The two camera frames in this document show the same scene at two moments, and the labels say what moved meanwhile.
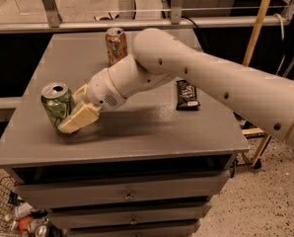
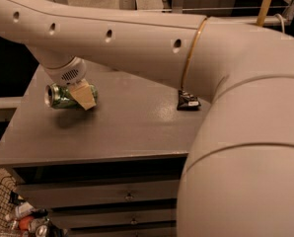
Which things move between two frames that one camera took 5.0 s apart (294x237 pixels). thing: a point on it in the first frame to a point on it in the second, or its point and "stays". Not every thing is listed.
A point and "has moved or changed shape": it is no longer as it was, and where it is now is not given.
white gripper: (102, 90) to (70, 74)
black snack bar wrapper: (186, 99) stays
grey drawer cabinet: (149, 168) stays
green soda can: (56, 101) has moved or changed shape
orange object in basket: (23, 222) stays
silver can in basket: (40, 231) stays
